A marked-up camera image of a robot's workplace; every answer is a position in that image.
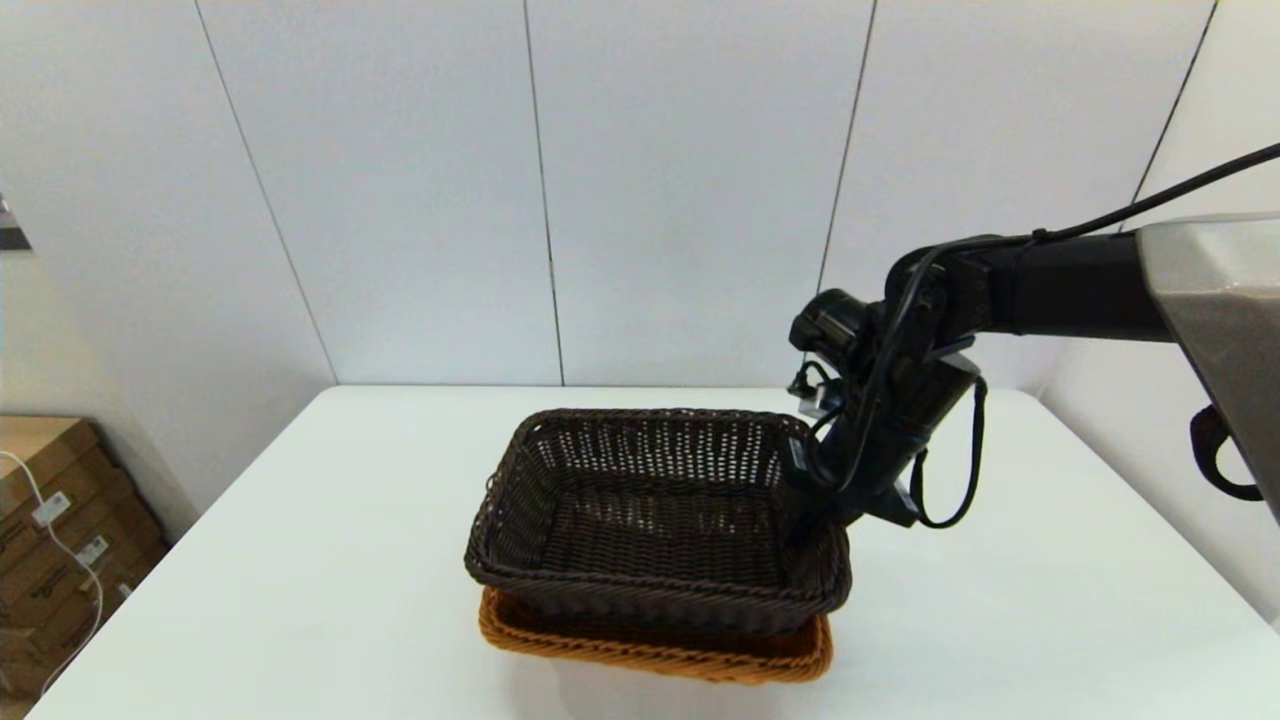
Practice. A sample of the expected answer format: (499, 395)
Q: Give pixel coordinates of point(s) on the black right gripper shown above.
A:
(910, 420)

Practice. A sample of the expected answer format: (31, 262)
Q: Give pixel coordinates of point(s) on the dark brown wicker basket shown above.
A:
(650, 530)

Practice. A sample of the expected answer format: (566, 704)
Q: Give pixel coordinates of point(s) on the orange wicker basket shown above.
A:
(600, 655)

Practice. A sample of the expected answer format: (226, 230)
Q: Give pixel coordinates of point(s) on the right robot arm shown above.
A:
(1080, 290)

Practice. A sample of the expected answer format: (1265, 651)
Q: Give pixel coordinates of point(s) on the light brown cardboard box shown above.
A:
(40, 440)

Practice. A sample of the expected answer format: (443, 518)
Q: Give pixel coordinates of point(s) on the brown printed cardboard box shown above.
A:
(40, 590)

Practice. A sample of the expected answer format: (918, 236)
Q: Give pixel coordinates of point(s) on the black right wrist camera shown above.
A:
(832, 328)

